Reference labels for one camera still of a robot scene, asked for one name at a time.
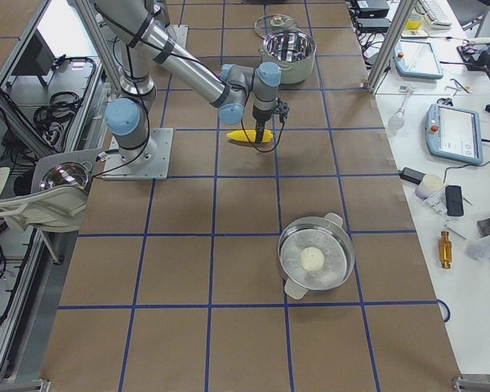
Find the gold metal fitting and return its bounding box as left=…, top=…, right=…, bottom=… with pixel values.
left=438, top=230, right=452, bottom=270

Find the teach pendant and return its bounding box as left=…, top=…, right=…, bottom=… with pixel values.
left=425, top=104, right=483, bottom=165
left=394, top=40, right=443, bottom=80

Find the aluminium frame post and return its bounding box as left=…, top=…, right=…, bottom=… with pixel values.
left=365, top=0, right=416, bottom=93

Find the steel bowl on stand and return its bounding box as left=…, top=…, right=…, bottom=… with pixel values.
left=38, top=162, right=90, bottom=190

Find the black power adapter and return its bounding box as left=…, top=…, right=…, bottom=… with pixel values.
left=399, top=167, right=425, bottom=185

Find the white light bulb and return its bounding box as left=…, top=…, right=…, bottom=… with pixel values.
left=387, top=91, right=412, bottom=135

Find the glass pot lid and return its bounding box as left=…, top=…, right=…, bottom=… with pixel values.
left=253, top=13, right=299, bottom=38

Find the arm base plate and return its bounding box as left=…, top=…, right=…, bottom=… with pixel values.
left=100, top=127, right=174, bottom=180
left=166, top=24, right=189, bottom=51

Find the black remote control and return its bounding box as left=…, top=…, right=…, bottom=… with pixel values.
left=445, top=185, right=464, bottom=217

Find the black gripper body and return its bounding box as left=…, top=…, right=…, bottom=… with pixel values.
left=252, top=97, right=279, bottom=129

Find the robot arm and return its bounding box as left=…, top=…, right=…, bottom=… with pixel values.
left=94, top=1, right=289, bottom=143

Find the far teach pendant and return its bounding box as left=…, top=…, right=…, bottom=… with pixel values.
left=394, top=40, right=443, bottom=80

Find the white purple jar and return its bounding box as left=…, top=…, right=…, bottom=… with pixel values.
left=415, top=174, right=444, bottom=200

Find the white steamed bun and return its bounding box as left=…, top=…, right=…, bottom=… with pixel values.
left=300, top=247, right=325, bottom=272

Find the yellow corn cob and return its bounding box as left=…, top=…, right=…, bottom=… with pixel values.
left=226, top=129, right=274, bottom=144

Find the near teach pendant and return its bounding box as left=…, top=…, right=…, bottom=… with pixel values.
left=425, top=104, right=483, bottom=165

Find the pale green electric pot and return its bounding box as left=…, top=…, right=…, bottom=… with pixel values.
left=260, top=29, right=317, bottom=85

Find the steel steamer pot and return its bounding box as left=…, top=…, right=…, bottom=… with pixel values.
left=278, top=212, right=354, bottom=300

